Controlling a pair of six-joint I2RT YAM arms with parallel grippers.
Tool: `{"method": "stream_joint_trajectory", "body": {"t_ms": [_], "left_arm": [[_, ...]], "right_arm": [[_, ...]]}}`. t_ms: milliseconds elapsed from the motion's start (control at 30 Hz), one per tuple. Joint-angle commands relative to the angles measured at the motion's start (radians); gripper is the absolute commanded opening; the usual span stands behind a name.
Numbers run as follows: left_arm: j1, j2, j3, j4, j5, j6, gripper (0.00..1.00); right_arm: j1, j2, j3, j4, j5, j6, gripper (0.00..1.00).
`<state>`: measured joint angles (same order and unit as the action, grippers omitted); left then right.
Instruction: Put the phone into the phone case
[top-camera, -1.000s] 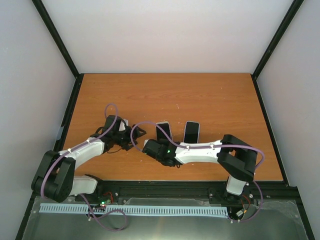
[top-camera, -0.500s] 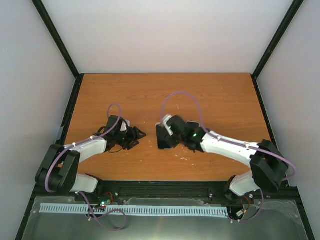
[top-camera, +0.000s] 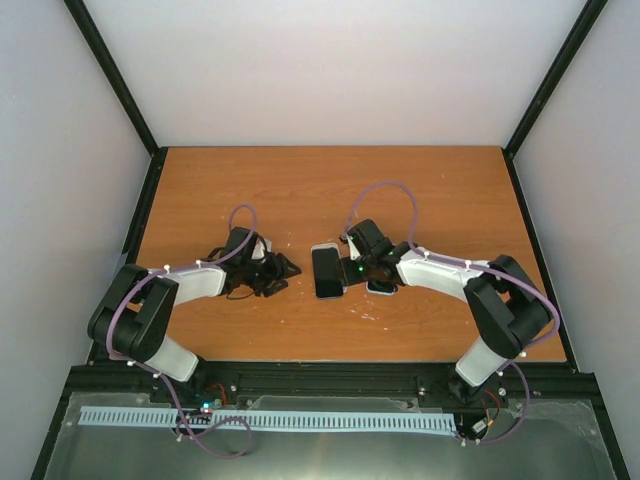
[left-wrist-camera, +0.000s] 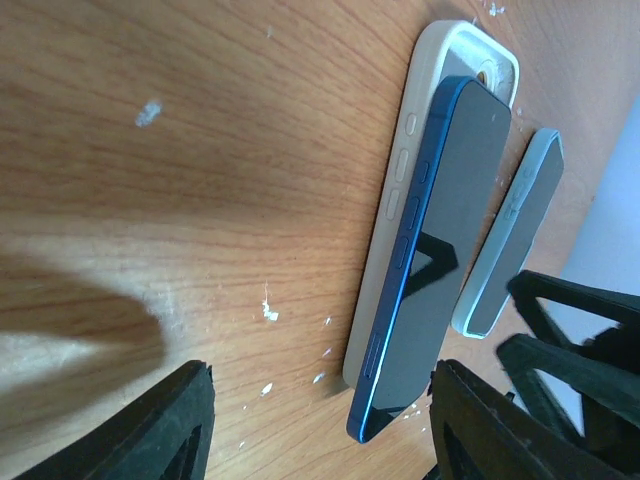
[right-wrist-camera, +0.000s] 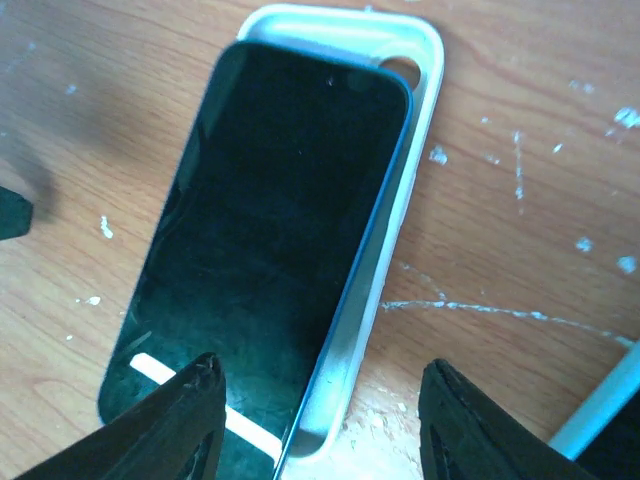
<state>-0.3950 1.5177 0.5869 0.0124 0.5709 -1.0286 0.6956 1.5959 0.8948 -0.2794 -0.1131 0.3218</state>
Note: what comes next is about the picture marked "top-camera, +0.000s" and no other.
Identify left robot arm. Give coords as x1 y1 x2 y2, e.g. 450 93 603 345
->
87 227 301 403

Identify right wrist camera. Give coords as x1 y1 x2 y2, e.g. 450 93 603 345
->
339 232 361 261

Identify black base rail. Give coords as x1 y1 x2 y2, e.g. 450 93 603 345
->
64 359 601 416

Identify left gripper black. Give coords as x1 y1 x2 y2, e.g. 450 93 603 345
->
241 252 301 297

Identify black right frame post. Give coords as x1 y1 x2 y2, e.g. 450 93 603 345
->
503 0 610 161

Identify black frame post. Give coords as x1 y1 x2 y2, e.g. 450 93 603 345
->
63 0 165 159
503 0 610 161

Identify green led circuit board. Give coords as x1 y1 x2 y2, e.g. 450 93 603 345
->
199 398 225 415

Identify black left frame post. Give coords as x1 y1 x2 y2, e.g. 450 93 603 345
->
63 0 165 159

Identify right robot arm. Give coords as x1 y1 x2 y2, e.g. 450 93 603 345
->
341 219 560 387

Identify light blue cable duct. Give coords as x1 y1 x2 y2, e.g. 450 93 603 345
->
77 406 456 437

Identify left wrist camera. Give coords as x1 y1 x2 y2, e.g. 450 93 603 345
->
251 237 272 261

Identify white phone case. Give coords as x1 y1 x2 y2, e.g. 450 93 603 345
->
310 243 346 301

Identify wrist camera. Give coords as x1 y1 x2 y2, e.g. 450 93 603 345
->
339 232 361 261
251 237 272 261

